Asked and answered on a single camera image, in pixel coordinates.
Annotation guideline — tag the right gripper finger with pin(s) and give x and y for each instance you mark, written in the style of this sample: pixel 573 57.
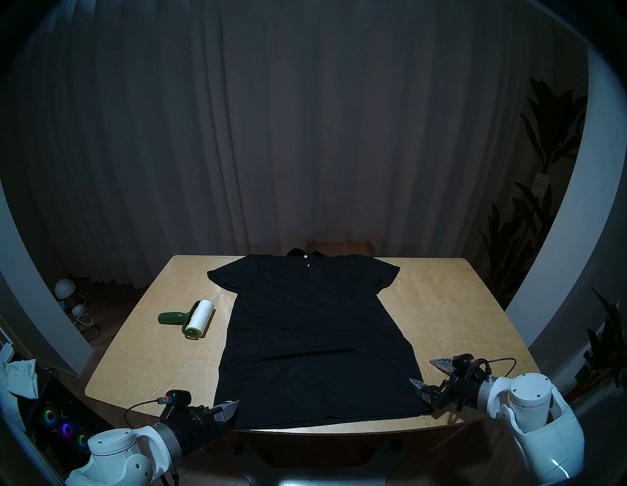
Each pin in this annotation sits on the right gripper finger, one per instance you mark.
pixel 422 387
pixel 445 364

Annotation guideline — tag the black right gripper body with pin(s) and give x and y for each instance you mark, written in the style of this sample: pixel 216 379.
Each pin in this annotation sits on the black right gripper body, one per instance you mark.
pixel 463 391

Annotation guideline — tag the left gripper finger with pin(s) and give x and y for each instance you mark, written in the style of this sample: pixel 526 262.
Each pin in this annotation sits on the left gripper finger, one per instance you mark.
pixel 226 407
pixel 228 419

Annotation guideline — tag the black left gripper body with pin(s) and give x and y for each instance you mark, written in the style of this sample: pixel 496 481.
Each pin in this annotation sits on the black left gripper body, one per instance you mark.
pixel 193 427

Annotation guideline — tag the black short-sleeve t-shirt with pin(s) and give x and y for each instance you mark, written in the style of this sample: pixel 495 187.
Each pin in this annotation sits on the black short-sleeve t-shirt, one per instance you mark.
pixel 318 352

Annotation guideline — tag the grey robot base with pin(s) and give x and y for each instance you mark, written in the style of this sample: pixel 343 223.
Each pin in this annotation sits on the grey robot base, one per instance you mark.
pixel 318 480

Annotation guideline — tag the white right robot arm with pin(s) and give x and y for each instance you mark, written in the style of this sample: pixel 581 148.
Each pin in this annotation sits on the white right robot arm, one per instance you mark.
pixel 539 431

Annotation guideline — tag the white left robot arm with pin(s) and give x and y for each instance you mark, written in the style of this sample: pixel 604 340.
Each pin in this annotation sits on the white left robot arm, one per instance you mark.
pixel 117 455

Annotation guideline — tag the computer case with RGB fans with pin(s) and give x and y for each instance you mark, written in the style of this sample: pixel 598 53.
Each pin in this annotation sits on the computer case with RGB fans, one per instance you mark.
pixel 63 426

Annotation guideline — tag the plant in white pot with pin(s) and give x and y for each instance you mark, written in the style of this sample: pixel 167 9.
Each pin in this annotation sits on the plant in white pot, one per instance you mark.
pixel 605 352

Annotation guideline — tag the white curved arch panel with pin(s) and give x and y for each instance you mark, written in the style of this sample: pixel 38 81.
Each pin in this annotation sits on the white curved arch panel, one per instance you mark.
pixel 563 255
pixel 34 303

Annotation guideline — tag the small white mushroom lamp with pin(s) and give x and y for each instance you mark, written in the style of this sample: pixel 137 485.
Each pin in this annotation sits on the small white mushroom lamp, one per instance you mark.
pixel 78 310

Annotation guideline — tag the crumpled white cloth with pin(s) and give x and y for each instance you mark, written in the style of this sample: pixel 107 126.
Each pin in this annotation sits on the crumpled white cloth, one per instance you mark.
pixel 19 377

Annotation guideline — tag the large white mushroom lamp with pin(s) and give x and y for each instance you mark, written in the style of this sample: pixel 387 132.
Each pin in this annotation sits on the large white mushroom lamp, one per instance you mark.
pixel 64 288

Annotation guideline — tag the white paper plant tag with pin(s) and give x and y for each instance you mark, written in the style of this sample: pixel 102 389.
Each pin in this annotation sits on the white paper plant tag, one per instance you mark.
pixel 540 184

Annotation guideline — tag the tall dark leafy plant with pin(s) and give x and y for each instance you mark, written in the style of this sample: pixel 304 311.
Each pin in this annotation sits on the tall dark leafy plant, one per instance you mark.
pixel 551 122

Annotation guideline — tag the grey pleated curtain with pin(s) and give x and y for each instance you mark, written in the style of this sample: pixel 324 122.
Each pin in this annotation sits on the grey pleated curtain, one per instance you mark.
pixel 294 122

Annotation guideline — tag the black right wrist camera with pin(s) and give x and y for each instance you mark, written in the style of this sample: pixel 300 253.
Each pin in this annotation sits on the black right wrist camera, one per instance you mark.
pixel 463 362

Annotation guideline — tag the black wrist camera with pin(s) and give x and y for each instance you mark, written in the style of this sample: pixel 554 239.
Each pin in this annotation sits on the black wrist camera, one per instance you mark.
pixel 463 362
pixel 179 396

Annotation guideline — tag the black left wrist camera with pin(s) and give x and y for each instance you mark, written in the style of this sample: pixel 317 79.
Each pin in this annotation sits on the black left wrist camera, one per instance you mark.
pixel 179 396

